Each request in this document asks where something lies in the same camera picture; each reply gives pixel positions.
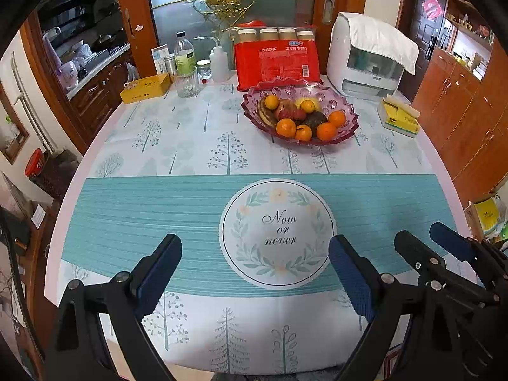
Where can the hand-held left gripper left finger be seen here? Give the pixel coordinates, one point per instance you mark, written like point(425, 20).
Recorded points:
point(156, 281)

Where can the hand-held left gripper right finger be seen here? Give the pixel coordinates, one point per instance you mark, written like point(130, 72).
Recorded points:
point(353, 281)

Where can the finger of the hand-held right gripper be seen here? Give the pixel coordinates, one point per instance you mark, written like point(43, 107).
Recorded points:
point(450, 238)
point(412, 250)

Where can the small orange mandarin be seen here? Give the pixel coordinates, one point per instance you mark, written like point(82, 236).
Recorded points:
point(337, 119)
point(307, 106)
point(285, 128)
point(304, 132)
point(326, 131)
point(272, 102)

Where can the pink glass fruit bowl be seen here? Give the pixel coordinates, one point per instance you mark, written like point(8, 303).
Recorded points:
point(341, 105)

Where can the dark avocado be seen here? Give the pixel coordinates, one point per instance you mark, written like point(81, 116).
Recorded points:
point(315, 120)

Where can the red apple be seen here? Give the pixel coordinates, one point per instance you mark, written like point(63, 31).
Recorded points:
point(287, 106)

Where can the overripe brown banana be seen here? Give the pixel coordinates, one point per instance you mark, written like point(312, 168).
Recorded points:
point(264, 115)

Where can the yellow bag in cardboard box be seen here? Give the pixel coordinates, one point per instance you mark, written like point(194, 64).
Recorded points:
point(486, 214)

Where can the yellow tissue pack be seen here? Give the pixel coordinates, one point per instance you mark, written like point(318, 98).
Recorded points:
point(399, 121)

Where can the wooden cabinet row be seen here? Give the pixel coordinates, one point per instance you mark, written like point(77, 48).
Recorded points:
point(456, 107)

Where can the yellow tin box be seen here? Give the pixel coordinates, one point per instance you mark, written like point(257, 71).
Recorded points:
point(145, 89)

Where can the wooden kitchen cabinet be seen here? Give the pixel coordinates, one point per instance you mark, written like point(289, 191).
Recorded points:
point(95, 95)

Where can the clear glass cup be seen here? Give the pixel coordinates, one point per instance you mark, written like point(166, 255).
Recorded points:
point(186, 83)

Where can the white countertop appliance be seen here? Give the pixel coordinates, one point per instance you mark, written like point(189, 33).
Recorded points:
point(341, 59)

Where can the wood-framed picture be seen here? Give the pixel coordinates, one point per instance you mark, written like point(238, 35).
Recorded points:
point(10, 131)

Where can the white towel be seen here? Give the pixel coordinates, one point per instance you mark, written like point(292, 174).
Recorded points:
point(381, 35)

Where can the brown entrance door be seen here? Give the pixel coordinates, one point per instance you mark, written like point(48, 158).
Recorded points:
point(414, 24)

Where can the small glass jar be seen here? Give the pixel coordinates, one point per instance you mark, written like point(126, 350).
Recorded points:
point(204, 69)

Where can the small metal can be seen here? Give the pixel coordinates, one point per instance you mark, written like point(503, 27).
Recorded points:
point(170, 63)

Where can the white and blue carton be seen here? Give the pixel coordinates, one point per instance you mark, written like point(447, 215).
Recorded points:
point(160, 59)

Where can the clear bottle with green label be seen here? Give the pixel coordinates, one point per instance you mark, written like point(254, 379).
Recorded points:
point(183, 57)

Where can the white squeeze bottle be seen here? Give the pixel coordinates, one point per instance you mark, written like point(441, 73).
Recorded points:
point(219, 63)

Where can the red pack of paper cups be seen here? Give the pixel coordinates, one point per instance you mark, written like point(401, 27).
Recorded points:
point(278, 63)

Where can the red door decoration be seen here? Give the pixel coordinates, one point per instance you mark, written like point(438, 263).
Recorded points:
point(432, 8)

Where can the frosted glass sliding door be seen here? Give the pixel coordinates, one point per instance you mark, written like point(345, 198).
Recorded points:
point(174, 16)

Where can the wooden wall shelf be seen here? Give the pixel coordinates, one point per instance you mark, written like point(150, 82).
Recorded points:
point(468, 39)

